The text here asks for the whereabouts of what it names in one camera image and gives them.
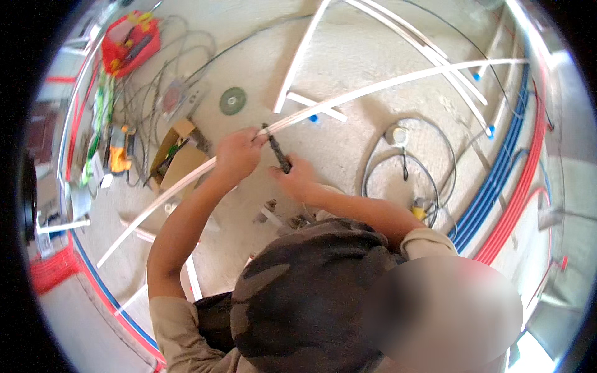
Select person's left hand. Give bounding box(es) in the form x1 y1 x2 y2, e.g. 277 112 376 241
214 127 270 186

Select person's right hand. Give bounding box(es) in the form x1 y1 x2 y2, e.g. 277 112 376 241
268 156 320 202

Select black hand tool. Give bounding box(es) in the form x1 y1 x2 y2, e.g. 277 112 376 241
261 123 293 174

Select long white plastic pipe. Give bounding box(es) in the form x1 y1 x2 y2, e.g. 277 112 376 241
96 58 529 269

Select grey pipe fittings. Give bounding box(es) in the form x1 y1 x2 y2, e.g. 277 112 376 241
253 198 312 230

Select green grinding disc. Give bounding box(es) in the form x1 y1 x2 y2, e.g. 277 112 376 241
219 87 247 116

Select short white plastic pipe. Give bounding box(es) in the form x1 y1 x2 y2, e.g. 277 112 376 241
286 91 349 123

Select open cardboard box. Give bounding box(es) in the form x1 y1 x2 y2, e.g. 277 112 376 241
148 118 211 195

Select person's body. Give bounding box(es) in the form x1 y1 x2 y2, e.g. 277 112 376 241
148 218 524 373

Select white pipe offcuts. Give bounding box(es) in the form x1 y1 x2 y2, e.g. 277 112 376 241
114 216 204 318

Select orange power tool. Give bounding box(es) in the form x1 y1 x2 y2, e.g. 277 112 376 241
108 125 135 176

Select red tool bag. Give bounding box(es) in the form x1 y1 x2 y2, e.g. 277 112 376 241
101 10 162 78

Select white pipe with blue cap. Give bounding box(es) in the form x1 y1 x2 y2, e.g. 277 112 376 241
344 0 489 106
359 0 496 140

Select red and blue edge pipes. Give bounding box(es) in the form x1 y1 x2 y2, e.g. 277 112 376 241
69 232 167 370

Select bundle of blue floor pipes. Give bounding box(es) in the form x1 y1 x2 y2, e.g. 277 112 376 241
447 61 533 254

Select bundle of red floor pipes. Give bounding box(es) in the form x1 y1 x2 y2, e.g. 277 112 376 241
472 70 550 266

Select red mesh roll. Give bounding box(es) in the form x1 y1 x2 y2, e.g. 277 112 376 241
30 246 83 295

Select thin black cable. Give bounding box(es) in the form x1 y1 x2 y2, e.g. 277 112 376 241
186 12 314 85

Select tangled grey cable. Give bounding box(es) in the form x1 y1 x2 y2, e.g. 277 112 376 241
112 15 218 188

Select coiled black cable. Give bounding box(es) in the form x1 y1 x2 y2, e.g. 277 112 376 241
361 117 459 228

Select green wire bundle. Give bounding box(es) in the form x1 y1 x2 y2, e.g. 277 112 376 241
81 70 116 187

